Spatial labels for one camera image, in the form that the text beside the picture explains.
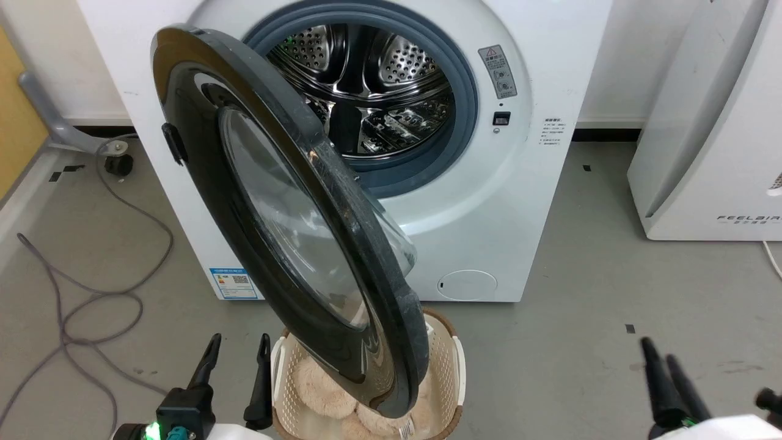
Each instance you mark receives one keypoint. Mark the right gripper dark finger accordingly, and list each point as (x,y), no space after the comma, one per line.
(658,385)
(687,391)

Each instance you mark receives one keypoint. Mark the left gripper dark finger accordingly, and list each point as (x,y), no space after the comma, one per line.
(261,379)
(206,363)

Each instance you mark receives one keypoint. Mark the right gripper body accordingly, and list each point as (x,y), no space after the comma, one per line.
(727,429)

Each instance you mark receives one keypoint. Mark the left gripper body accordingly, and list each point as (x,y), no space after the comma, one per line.
(186,412)

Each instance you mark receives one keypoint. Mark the dark grey washing machine door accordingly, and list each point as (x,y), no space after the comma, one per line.
(342,201)

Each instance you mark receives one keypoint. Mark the white front-load washing machine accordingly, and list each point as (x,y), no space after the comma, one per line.
(489,201)

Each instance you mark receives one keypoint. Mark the beige fluffy plush toy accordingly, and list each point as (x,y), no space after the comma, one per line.
(317,391)

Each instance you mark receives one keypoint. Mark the blue energy label sticker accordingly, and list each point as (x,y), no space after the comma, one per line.
(232,283)

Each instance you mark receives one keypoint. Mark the white laundry basket brown rim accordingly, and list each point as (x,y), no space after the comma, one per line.
(449,373)

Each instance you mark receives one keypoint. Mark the round white filter cover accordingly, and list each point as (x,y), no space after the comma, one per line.
(467,285)

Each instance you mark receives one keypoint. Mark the black caster wheel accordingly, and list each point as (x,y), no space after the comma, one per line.
(119,164)

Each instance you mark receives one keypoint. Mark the white air purifier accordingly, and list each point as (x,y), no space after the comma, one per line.
(702,153)

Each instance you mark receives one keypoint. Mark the grey metal cart leg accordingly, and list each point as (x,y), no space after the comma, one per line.
(58,125)

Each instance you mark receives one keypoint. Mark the yellow wooden panel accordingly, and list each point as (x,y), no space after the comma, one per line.
(15,122)

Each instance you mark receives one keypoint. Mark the stainless steel washer drum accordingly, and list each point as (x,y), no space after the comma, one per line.
(391,79)

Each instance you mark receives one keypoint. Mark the grey warning sticker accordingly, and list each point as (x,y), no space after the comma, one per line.
(498,72)

